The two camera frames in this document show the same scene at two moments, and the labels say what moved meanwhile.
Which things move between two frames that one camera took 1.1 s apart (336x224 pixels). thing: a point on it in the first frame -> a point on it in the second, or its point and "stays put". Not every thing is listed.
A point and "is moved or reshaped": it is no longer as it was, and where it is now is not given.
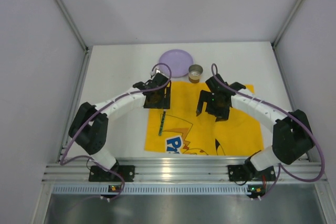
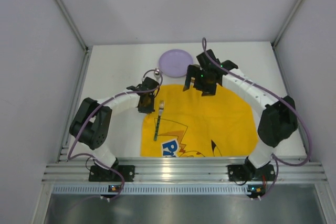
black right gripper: x=213 y=107 -> x=197 y=82
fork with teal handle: x=162 y=122 is moved or reshaped
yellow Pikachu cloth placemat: x=185 y=133 stays put
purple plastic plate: x=178 y=60 stays put
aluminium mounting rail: x=183 y=170 stays put
